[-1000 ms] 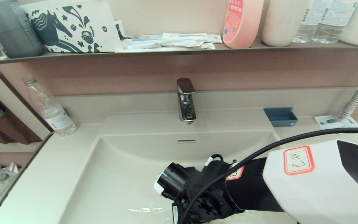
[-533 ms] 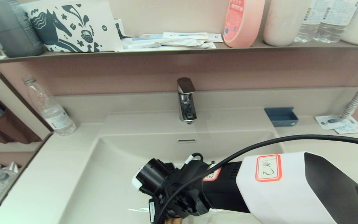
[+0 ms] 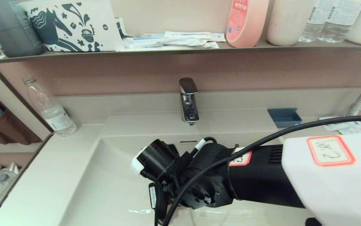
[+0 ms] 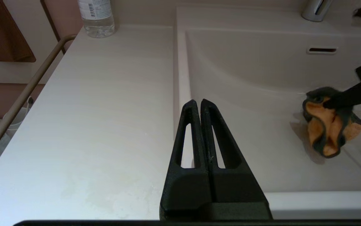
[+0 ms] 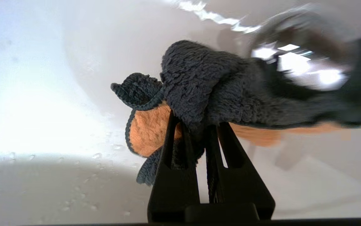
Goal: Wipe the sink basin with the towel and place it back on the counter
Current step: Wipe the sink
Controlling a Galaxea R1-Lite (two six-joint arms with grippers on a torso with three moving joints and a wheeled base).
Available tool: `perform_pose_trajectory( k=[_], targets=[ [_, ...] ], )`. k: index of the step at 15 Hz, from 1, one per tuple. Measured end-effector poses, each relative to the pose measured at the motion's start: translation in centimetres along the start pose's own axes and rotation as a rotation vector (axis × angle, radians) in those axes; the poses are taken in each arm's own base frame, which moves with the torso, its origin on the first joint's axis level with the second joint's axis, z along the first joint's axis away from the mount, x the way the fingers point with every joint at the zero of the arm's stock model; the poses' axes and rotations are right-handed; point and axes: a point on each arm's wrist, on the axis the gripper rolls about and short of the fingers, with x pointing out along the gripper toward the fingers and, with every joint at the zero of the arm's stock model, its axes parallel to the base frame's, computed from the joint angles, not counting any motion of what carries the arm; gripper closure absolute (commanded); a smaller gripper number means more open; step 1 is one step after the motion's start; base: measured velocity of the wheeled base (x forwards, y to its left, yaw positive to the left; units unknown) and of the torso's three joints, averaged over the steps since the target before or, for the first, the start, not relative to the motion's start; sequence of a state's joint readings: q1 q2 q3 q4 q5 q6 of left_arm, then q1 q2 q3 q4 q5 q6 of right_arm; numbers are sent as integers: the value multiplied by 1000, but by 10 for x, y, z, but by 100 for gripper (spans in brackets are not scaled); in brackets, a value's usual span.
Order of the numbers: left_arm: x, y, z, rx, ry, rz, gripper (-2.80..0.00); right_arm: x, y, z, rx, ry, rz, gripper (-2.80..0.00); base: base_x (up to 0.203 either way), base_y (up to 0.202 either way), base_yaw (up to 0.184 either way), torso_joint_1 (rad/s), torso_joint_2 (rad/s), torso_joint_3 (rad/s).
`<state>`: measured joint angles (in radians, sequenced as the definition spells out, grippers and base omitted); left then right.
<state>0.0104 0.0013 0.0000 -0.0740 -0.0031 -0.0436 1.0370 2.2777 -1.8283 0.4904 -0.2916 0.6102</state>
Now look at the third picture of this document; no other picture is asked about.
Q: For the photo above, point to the pink lotion bottle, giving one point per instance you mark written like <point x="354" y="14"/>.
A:
<point x="246" y="25"/>

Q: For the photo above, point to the brown wall shelf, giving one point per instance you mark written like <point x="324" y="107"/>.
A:
<point x="199" y="48"/>

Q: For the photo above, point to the clear labelled water bottle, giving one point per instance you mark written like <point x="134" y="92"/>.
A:
<point x="311" y="28"/>
<point x="336" y="28"/>

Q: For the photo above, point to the white sachet with grey print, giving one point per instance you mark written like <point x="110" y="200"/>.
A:
<point x="334" y="126"/>

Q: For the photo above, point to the brown hanging pouch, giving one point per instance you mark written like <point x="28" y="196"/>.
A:
<point x="14" y="130"/>

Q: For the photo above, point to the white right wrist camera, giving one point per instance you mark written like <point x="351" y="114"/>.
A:
<point x="135" y="164"/>

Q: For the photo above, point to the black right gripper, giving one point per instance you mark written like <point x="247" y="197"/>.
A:
<point x="163" y="196"/>

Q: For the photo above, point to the clear plastic water bottle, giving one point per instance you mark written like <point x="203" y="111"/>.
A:
<point x="53" y="114"/>

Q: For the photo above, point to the white instruction leaflet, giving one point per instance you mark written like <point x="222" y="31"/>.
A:
<point x="356" y="127"/>

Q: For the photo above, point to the crumpled white plastic wrapper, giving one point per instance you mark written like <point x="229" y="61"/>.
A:
<point x="180" y="44"/>

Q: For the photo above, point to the blue plastic soap dish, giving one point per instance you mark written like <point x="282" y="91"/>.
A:
<point x="284" y="118"/>

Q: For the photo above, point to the chrome faucet spout body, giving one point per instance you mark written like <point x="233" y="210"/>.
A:
<point x="189" y="108"/>

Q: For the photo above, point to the cream cylindrical cup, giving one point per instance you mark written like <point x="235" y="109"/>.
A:
<point x="287" y="25"/>

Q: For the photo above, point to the small white sachet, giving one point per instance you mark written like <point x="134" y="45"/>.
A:
<point x="217" y="37"/>

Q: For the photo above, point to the white ceramic sink basin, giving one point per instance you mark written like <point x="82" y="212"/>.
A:
<point x="111" y="182"/>

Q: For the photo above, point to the dark grey bottle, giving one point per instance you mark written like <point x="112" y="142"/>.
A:
<point x="14" y="34"/>

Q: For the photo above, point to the small white patterned box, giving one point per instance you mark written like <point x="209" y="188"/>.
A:
<point x="119" y="27"/>

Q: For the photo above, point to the white packet with blue stripe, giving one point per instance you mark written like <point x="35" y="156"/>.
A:
<point x="149" y="38"/>

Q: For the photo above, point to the horse pattern white box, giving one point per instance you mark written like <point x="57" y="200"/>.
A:
<point x="73" y="25"/>

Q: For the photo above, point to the white toothbrush packet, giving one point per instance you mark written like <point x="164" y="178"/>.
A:
<point x="188" y="34"/>

